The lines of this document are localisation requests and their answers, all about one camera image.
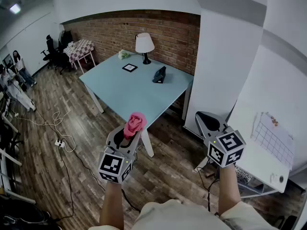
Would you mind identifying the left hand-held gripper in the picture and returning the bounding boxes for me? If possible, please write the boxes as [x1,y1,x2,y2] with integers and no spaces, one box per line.
[97,125,142,184]

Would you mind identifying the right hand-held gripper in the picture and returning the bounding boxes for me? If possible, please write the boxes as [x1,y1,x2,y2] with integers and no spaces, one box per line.
[195,111,247,168]

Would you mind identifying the pink cloth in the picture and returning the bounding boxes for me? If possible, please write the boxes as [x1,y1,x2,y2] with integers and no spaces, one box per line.
[123,112,148,140]

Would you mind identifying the person's left forearm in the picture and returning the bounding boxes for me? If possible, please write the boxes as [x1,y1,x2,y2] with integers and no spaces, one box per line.
[98,181,126,228]

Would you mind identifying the person's right forearm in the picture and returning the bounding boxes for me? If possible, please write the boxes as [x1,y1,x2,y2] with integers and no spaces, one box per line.
[217,164,242,216]

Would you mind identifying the checkered cloth table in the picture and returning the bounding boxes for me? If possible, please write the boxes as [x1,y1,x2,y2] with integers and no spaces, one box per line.
[63,38,97,75]

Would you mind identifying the light blue table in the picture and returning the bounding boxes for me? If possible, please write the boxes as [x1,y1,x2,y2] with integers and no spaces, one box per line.
[79,51,195,158]

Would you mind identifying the white flower bunch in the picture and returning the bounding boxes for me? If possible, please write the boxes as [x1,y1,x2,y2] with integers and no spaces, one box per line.
[118,49,131,60]

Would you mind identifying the person's cream shirt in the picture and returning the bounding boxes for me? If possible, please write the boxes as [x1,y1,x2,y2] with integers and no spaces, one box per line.
[88,198,279,230]

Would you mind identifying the white shade table lamp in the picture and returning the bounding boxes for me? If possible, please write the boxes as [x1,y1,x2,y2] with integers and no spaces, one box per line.
[134,33,155,65]

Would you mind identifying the black office chair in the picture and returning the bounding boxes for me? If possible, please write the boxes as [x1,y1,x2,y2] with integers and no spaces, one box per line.
[40,34,63,69]

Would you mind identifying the white metal rack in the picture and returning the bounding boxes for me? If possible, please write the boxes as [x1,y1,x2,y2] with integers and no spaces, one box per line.
[0,111,37,205]

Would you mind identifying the black backpack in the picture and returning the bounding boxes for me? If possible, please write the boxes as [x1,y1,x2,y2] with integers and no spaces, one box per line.
[60,29,73,48]

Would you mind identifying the black swivel chair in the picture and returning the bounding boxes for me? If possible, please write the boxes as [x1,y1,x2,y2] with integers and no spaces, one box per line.
[0,195,61,230]

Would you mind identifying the ceiling light panel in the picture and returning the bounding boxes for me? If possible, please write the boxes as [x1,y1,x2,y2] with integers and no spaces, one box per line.
[9,3,22,15]

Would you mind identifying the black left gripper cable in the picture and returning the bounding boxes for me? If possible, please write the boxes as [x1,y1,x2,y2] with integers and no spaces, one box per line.
[120,187,142,213]

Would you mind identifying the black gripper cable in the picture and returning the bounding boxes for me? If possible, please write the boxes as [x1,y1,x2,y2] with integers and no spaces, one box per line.
[120,187,142,213]
[196,166,221,212]

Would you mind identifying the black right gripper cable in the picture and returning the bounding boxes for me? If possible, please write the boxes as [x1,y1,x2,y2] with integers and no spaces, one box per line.
[196,166,221,212]

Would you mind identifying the long black floor cable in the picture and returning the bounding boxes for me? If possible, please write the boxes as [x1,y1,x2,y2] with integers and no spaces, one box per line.
[35,109,106,222]

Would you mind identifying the white power strip with cable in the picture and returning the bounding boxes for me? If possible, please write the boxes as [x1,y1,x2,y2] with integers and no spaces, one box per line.
[14,110,77,153]

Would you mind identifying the black picture frame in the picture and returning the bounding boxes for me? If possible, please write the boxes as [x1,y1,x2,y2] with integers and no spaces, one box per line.
[121,63,139,73]

